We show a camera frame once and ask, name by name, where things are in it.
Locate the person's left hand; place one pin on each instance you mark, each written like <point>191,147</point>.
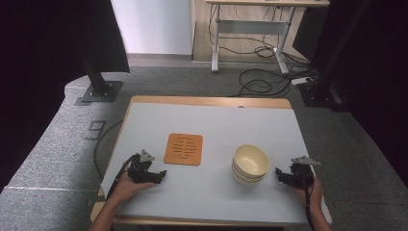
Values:
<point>125,187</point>

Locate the cream bowl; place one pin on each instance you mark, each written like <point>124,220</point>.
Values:
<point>247,177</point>
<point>245,182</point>
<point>250,160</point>

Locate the white table cover sheet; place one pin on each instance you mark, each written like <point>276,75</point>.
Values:
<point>211,195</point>

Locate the black metal stand with base plate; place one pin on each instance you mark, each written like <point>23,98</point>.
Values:
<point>99,86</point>

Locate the wooden table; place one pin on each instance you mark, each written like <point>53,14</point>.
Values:
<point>208,101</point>

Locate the white panel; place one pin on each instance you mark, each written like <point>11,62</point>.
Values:
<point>154,25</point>

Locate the white power strip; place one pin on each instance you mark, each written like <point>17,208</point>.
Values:
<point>301,81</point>

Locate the black curtain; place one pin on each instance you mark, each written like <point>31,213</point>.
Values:
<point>378,80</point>
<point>38,64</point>

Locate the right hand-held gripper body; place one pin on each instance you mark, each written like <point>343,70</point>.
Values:
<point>301,175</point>

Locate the orange square slotted mat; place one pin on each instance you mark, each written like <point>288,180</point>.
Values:
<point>183,149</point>

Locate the black metal stand with dark base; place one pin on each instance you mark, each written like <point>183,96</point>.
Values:
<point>324,86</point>

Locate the wooden desk with metal legs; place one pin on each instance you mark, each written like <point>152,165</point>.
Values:
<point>253,27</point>

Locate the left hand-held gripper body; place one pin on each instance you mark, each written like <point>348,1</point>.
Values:
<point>138,171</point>

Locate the person's right hand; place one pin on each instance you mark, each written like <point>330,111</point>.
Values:
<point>316,192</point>

